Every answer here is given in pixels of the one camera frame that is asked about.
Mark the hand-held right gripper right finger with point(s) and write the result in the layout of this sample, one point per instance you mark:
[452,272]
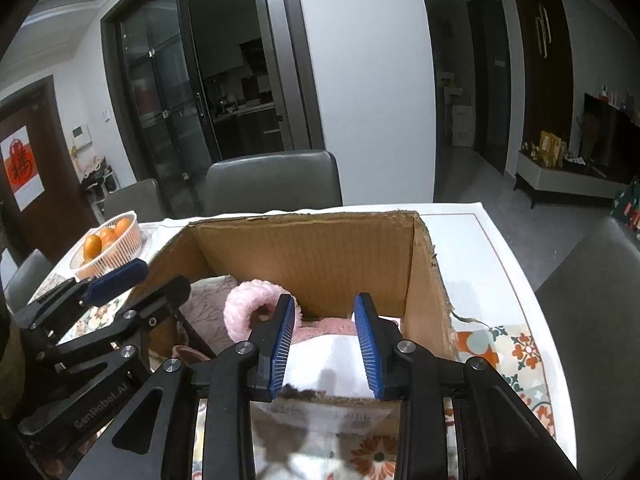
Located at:
[367,347]

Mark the dark wooden door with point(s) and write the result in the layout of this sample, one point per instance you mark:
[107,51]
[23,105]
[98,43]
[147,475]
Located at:
[57,160]

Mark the pink fuzzy knit sock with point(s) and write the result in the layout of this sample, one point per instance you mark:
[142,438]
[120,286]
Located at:
[240,305]

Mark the white basket of oranges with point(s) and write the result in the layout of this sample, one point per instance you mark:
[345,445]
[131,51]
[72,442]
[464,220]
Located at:
[125,252]

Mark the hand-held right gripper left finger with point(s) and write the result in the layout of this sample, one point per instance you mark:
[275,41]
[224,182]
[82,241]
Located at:
[280,347]

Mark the low white tv cabinet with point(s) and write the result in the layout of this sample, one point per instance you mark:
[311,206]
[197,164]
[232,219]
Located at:
[560,180]

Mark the brown cardboard box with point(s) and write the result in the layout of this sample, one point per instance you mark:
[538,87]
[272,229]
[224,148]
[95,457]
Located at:
[310,260]

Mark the patterned tile print table mat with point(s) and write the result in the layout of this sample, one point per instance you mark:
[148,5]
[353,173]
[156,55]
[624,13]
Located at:
[515,360]

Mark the orange fruit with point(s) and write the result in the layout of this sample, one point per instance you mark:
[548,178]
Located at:
[106,236]
[92,246]
[122,227]

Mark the beige branch print cloth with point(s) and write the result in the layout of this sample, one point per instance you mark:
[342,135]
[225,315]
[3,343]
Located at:
[210,305]

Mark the glass sliding door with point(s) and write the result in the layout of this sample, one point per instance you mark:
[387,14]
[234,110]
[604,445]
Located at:
[150,85]

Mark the white towel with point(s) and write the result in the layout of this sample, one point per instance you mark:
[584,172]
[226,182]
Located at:
[330,365]

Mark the white box in hallway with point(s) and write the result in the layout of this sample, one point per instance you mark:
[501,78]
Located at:
[462,125]

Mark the white wall intercom panel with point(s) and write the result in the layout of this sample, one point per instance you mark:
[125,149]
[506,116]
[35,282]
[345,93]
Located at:
[81,136]

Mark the dark television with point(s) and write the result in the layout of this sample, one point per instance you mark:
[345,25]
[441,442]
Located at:
[610,130]

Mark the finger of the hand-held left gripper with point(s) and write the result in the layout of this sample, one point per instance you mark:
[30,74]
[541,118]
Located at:
[115,280]
[155,305]

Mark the cluttered small rack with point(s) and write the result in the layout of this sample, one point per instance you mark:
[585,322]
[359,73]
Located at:
[97,175]

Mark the green printed box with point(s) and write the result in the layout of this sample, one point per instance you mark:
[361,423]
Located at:
[626,205]

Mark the yellow packages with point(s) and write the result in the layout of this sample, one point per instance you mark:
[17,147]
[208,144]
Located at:
[550,146]

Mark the red and white door poster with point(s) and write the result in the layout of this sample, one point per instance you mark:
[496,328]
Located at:
[20,170]

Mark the dark tall double door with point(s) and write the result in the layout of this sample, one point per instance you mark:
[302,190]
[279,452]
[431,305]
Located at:
[540,60]

